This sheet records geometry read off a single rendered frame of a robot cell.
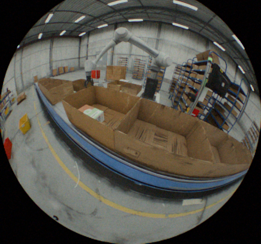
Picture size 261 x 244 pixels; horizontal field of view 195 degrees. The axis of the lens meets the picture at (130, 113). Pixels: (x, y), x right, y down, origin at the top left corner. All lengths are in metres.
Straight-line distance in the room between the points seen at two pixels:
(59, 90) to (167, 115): 0.98
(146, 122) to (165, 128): 0.14
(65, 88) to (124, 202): 1.51
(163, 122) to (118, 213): 1.22
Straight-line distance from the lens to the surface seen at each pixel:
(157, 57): 1.01
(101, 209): 1.30
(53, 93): 0.91
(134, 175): 0.32
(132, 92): 1.27
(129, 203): 1.26
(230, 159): 0.76
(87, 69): 1.12
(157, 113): 0.48
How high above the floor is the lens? 1.23
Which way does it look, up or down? 36 degrees down
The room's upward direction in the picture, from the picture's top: 9 degrees clockwise
